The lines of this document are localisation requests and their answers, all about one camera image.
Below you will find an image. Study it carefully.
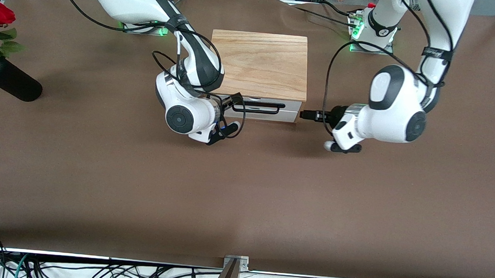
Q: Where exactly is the wooden drawer with white front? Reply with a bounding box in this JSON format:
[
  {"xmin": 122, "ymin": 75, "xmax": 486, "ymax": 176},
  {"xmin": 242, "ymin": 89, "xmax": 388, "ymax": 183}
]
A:
[{"xmin": 221, "ymin": 95, "xmax": 303, "ymax": 124}]

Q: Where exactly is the light wooden cabinet box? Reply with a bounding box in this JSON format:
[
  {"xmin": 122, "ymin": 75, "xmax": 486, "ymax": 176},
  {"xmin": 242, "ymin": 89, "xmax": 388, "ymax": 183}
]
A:
[{"xmin": 207, "ymin": 29, "xmax": 311, "ymax": 103}]

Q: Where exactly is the brown table cover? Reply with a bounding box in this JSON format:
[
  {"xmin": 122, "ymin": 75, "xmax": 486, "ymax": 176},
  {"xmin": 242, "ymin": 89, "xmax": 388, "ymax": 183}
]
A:
[{"xmin": 0, "ymin": 0, "xmax": 495, "ymax": 278}]

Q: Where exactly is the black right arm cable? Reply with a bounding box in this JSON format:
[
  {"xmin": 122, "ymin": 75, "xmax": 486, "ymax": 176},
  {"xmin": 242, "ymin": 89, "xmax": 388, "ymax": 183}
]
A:
[{"xmin": 48, "ymin": 0, "xmax": 254, "ymax": 140}]

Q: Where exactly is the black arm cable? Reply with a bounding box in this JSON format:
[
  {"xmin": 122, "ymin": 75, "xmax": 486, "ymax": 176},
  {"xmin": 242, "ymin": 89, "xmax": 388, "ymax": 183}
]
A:
[
  {"xmin": 321, "ymin": 0, "xmax": 459, "ymax": 144},
  {"xmin": 48, "ymin": 0, "xmax": 254, "ymax": 140}
]

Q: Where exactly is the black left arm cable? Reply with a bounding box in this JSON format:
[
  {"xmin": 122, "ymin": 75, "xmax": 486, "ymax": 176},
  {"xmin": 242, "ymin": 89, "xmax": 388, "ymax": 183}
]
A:
[{"xmin": 321, "ymin": 0, "xmax": 459, "ymax": 144}]

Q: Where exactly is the black wire drawer handle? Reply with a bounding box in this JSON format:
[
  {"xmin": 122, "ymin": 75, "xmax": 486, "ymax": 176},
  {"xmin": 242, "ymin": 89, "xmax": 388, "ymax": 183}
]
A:
[{"xmin": 231, "ymin": 100, "xmax": 286, "ymax": 115}]

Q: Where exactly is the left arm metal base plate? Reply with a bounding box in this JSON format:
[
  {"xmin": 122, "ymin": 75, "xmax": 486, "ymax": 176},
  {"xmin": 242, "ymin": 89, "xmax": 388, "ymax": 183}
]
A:
[{"xmin": 350, "ymin": 41, "xmax": 395, "ymax": 55}]

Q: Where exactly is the black cable on table cover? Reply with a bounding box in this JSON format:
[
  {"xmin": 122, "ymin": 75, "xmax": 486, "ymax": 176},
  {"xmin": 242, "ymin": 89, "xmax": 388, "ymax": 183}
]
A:
[{"xmin": 281, "ymin": 0, "xmax": 362, "ymax": 28}]

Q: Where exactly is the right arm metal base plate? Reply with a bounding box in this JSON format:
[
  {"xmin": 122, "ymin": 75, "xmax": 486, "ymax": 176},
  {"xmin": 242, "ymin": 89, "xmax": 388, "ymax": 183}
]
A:
[{"xmin": 123, "ymin": 20, "xmax": 169, "ymax": 37}]

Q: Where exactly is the small metal bracket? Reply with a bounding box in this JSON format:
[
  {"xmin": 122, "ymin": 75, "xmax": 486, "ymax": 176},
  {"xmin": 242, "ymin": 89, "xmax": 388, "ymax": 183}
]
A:
[{"xmin": 222, "ymin": 254, "xmax": 250, "ymax": 272}]

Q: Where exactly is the black cable tangle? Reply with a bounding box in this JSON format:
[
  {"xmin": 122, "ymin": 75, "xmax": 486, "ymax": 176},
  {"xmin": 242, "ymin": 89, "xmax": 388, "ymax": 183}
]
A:
[{"xmin": 0, "ymin": 230, "xmax": 224, "ymax": 278}]

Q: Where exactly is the teal cable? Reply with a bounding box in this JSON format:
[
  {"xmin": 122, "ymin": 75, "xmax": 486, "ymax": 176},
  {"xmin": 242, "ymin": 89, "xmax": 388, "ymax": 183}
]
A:
[{"xmin": 11, "ymin": 253, "xmax": 30, "ymax": 278}]

